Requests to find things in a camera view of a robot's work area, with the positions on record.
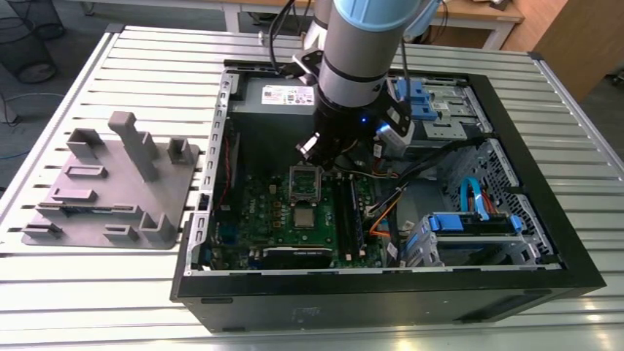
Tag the blue disk carrier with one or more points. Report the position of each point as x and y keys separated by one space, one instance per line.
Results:
x=446 y=223

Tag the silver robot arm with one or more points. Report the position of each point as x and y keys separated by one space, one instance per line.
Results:
x=357 y=66

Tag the blue plastic clip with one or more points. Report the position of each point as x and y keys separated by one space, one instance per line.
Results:
x=414 y=248

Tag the white-framed wooden desk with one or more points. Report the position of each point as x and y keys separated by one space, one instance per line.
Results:
x=90 y=7
x=493 y=14

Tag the black RAM slot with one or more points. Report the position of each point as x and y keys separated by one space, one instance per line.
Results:
x=350 y=219
x=345 y=219
x=339 y=219

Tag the grey parts rack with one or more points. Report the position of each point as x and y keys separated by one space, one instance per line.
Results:
x=122 y=204

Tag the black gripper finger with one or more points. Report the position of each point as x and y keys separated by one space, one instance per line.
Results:
x=307 y=146

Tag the black PC case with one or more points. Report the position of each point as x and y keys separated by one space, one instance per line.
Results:
x=342 y=303

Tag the green RAM stick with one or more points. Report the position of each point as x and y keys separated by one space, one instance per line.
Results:
x=89 y=211

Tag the blue VGA port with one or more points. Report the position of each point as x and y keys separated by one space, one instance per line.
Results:
x=230 y=234

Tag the CPU socket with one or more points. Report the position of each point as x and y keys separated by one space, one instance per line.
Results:
x=293 y=219

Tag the green motherboard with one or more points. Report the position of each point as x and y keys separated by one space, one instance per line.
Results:
x=263 y=226

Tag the black chair base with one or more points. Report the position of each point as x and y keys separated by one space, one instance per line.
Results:
x=618 y=77

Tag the grey metal drive cage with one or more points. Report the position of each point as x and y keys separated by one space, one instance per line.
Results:
x=449 y=131

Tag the silver camera on black bracket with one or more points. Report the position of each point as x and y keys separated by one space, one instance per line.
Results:
x=398 y=139

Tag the wooden cabinet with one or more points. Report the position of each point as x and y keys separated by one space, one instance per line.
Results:
x=575 y=44

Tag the grey metal disk bay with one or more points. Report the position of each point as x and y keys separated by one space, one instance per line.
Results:
x=483 y=239

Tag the NVIDIA graphics card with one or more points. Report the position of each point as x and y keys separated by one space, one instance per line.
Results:
x=298 y=257

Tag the blue plastic drive bracket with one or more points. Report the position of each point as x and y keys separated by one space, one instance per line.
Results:
x=422 y=95

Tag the black hard disk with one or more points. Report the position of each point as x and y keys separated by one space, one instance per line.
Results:
x=487 y=225

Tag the black mesh waste bin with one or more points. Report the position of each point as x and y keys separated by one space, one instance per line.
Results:
x=25 y=55
x=49 y=22

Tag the silver CPU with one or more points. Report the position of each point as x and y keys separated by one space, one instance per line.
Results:
x=306 y=218

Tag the grey power supply unit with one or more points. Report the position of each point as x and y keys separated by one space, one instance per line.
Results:
x=254 y=98

